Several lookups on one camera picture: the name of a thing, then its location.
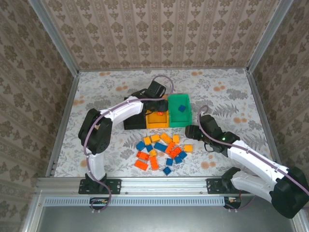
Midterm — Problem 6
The yellow long lego brick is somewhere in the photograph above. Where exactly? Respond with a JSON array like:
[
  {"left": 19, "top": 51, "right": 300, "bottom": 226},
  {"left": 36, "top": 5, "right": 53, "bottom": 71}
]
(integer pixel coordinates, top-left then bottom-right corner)
[{"left": 160, "top": 132, "right": 173, "bottom": 145}]

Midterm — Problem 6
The blue long lego brick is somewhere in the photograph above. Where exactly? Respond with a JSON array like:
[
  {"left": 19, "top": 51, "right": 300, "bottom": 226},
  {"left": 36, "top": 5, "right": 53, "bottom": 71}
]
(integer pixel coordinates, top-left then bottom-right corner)
[{"left": 154, "top": 142, "right": 169, "bottom": 152}]

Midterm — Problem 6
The green plastic bin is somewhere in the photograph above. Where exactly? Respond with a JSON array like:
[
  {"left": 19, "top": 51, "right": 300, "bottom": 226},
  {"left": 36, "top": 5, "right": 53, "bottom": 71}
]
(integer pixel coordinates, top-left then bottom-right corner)
[{"left": 167, "top": 93, "right": 193, "bottom": 128}]

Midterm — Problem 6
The orange plastic bin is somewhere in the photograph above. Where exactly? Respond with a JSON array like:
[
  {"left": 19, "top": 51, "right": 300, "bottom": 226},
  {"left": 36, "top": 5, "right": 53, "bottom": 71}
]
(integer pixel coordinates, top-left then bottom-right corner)
[{"left": 144, "top": 94, "right": 171, "bottom": 129}]

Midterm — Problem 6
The black plastic bin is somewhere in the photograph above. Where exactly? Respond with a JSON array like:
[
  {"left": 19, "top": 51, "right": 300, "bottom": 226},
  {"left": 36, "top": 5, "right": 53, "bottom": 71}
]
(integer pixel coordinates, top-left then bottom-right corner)
[{"left": 123, "top": 96, "right": 147, "bottom": 131}]

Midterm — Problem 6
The floral table cover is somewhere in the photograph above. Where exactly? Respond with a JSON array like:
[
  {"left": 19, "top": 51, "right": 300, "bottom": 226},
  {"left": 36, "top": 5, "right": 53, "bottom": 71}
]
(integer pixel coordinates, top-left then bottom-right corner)
[{"left": 53, "top": 68, "right": 282, "bottom": 179}]

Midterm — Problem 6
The grey metal sheet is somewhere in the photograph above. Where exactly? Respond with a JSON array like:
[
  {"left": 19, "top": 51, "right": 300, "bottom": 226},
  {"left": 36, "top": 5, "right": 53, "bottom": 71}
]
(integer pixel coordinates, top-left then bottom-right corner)
[{"left": 36, "top": 205, "right": 299, "bottom": 232}]

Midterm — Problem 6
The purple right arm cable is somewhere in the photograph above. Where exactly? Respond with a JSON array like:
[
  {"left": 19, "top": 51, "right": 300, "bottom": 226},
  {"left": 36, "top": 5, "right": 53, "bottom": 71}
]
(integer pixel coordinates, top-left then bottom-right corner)
[{"left": 197, "top": 105, "right": 309, "bottom": 213}]

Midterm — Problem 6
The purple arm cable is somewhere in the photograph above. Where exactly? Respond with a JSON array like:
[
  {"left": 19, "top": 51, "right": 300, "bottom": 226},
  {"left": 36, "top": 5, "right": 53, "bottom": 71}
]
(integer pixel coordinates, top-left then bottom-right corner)
[
  {"left": 197, "top": 105, "right": 309, "bottom": 213},
  {"left": 83, "top": 74, "right": 176, "bottom": 215}
]

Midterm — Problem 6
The aluminium back frame rail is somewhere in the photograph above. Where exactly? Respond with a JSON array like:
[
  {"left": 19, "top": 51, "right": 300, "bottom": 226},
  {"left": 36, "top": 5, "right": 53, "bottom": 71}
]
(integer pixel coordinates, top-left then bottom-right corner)
[{"left": 77, "top": 67, "right": 250, "bottom": 73}]

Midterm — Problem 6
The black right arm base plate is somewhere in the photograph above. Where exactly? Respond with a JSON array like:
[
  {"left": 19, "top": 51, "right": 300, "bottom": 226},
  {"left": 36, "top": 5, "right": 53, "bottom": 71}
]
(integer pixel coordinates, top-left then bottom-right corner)
[{"left": 206, "top": 178, "right": 243, "bottom": 195}]

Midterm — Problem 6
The aluminium side frame rail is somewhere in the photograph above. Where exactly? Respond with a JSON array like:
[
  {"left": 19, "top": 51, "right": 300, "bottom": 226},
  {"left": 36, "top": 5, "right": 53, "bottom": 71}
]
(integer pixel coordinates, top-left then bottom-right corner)
[
  {"left": 246, "top": 70, "right": 283, "bottom": 167},
  {"left": 45, "top": 71, "right": 82, "bottom": 178}
]

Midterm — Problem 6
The aluminium front frame rail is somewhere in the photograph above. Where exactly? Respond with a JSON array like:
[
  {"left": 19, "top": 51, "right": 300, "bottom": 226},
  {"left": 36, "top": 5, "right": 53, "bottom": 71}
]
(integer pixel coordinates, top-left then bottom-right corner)
[{"left": 35, "top": 176, "right": 244, "bottom": 194}]

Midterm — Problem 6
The black wire connector box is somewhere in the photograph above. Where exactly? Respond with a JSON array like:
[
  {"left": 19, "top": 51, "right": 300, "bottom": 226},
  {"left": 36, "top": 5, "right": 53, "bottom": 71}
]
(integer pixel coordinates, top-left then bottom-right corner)
[
  {"left": 223, "top": 196, "right": 242, "bottom": 209},
  {"left": 89, "top": 197, "right": 111, "bottom": 210}
]

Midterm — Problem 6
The white slotted cable duct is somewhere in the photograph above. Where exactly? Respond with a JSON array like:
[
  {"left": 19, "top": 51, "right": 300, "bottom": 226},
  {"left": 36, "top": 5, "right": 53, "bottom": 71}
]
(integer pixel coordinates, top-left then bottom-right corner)
[{"left": 42, "top": 196, "right": 229, "bottom": 207}]

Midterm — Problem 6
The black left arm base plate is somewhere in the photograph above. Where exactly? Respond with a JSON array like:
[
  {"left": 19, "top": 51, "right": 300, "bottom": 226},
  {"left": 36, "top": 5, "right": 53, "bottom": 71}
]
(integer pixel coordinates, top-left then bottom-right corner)
[{"left": 78, "top": 178, "right": 122, "bottom": 195}]

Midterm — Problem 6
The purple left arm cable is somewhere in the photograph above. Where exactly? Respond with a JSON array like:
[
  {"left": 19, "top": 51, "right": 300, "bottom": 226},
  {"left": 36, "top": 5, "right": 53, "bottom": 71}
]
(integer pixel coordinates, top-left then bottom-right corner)
[{"left": 83, "top": 74, "right": 176, "bottom": 215}]

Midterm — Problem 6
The aluminium lower frame post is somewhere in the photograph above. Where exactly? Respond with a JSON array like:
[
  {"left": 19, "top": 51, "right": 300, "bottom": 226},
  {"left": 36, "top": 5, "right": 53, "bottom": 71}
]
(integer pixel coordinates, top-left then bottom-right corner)
[
  {"left": 289, "top": 210, "right": 309, "bottom": 232},
  {"left": 20, "top": 192, "right": 45, "bottom": 232}
]

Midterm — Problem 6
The aluminium frame post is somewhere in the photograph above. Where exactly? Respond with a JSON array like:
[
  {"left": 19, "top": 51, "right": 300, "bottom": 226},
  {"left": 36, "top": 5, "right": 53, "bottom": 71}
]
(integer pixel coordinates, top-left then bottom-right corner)
[
  {"left": 246, "top": 0, "right": 294, "bottom": 73},
  {"left": 20, "top": 192, "right": 45, "bottom": 232},
  {"left": 28, "top": 0, "right": 80, "bottom": 75},
  {"left": 289, "top": 210, "right": 309, "bottom": 232}
]

